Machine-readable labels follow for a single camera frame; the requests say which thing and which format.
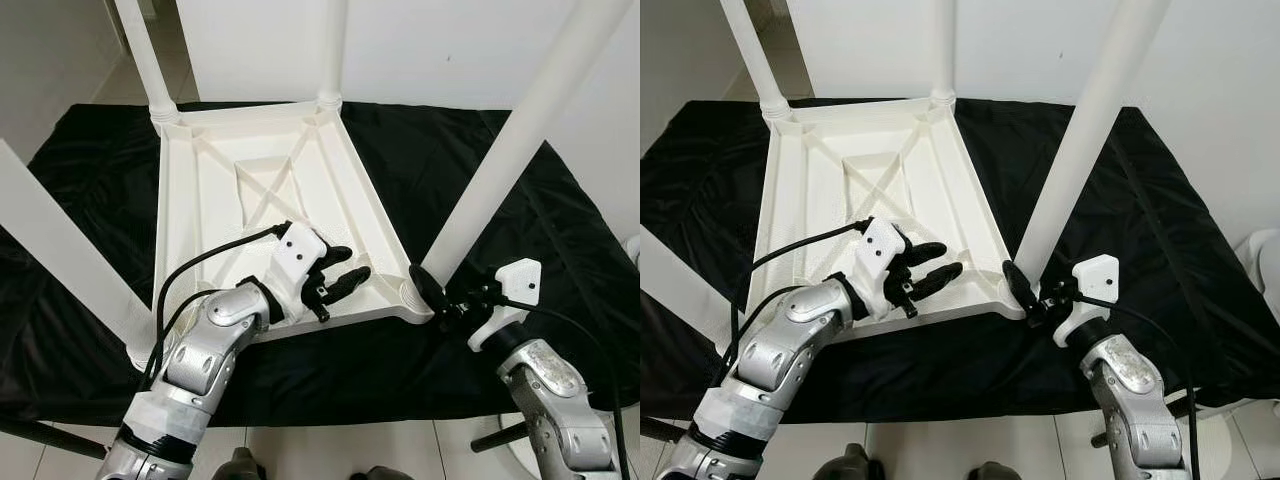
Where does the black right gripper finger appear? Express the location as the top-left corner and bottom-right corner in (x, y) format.
(408, 262), (449, 319)
(1002, 260), (1039, 313)

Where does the white plastic table top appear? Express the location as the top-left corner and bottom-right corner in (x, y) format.
(128, 98), (436, 373)
(735, 93), (1031, 351)

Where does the black table cloth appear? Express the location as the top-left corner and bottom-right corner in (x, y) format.
(640, 98), (1280, 421)
(0, 100), (641, 426)

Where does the grey robot left foot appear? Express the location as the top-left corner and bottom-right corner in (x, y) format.
(815, 445), (881, 480)
(215, 448), (266, 480)

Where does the white floor fan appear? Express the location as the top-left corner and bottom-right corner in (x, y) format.
(1240, 228), (1280, 291)

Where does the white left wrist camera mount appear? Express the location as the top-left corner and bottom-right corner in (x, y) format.
(848, 218), (911, 321)
(262, 222), (329, 323)

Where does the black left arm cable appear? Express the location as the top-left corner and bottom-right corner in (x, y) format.
(145, 220), (293, 386)
(735, 217), (876, 351)

